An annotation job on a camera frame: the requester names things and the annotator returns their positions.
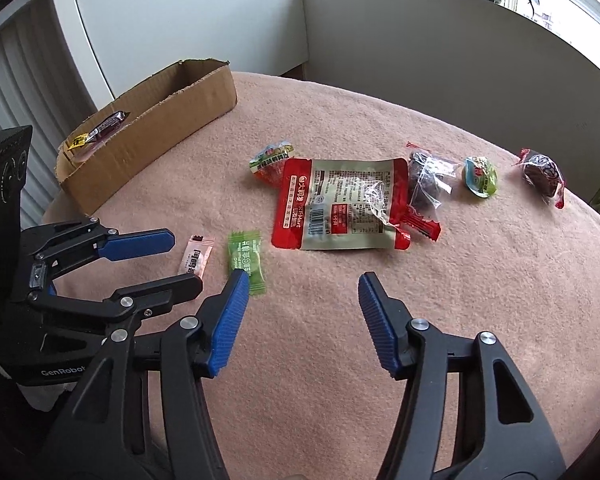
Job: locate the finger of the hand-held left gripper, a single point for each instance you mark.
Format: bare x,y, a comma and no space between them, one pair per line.
140,244
155,292

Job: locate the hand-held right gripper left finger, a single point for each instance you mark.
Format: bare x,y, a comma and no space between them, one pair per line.
230,310

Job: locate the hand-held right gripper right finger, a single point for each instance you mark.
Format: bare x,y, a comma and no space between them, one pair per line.
375,315

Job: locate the pink candy packet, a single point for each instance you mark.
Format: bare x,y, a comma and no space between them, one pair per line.
195,257

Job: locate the green candy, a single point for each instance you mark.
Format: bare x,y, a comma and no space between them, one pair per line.
245,255

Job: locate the cardboard box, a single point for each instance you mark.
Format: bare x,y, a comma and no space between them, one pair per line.
145,150

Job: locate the yellow and dark candy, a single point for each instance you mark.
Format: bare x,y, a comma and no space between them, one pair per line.
77,142

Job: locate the red and white snack pouch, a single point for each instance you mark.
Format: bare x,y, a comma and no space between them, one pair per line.
340,200

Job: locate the large brown chocolate bar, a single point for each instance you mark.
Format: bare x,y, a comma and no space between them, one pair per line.
107,124

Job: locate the orange and green jelly cup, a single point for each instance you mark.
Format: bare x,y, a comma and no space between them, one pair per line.
270,160

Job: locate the dark red snack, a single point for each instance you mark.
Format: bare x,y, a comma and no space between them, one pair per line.
542,175

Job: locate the white ribbed shutter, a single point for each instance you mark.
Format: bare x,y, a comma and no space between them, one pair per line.
30,85

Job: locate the white cabinet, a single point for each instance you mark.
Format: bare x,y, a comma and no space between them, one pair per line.
180,10

